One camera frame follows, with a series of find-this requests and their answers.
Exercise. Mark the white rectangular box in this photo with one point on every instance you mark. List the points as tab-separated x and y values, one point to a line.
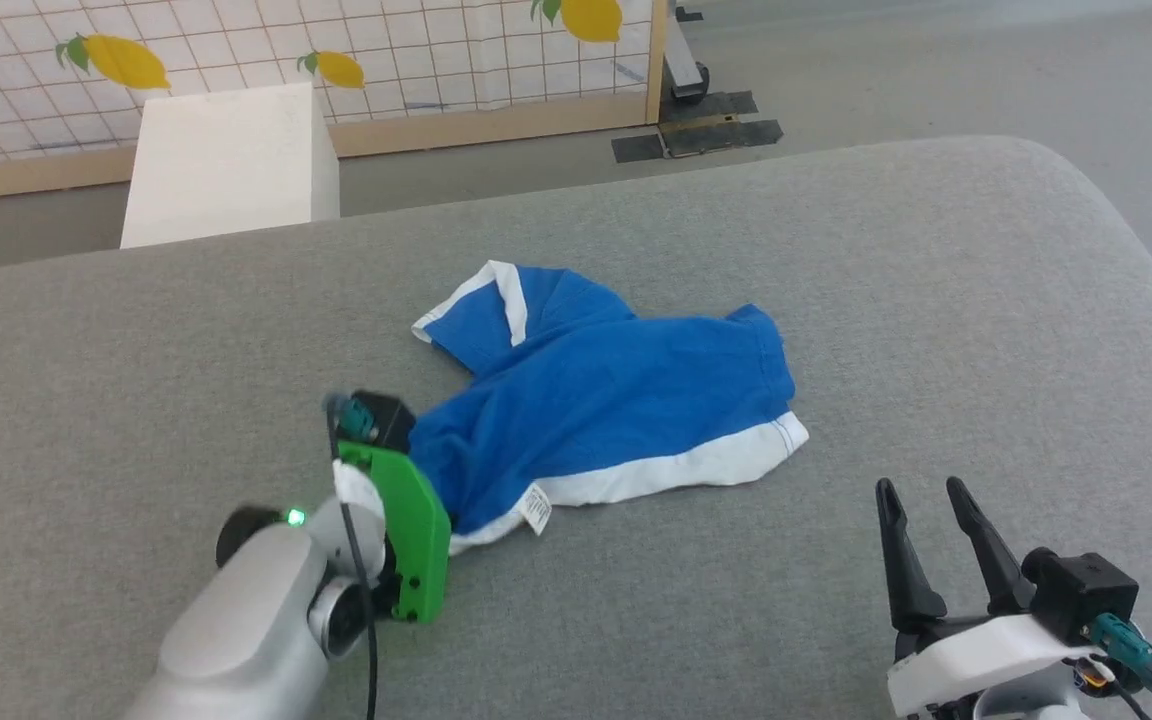
231	165

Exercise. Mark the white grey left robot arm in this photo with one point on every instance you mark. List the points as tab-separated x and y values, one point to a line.
246	620

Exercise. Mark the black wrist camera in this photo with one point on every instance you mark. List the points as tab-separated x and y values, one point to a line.
1081	590
388	412

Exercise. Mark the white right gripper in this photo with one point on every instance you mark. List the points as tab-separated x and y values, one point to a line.
976	650

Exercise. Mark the grey metal leg with caster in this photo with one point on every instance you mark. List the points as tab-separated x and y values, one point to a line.
686	65

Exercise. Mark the lemon print grid partition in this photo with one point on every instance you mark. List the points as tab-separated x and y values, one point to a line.
236	50

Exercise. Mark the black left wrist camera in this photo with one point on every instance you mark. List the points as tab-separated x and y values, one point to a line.
388	412

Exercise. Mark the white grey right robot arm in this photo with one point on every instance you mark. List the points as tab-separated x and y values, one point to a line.
1026	708

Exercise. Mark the blue garment with white trim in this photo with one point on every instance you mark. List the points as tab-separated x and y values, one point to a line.
596	400

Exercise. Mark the grey fabric sofa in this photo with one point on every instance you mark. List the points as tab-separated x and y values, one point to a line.
936	300

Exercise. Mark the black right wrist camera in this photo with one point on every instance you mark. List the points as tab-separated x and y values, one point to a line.
1081	590

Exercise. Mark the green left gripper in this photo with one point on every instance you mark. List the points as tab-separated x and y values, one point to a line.
416	530

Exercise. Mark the black floor tape patch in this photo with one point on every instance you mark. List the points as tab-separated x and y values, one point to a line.
696	128

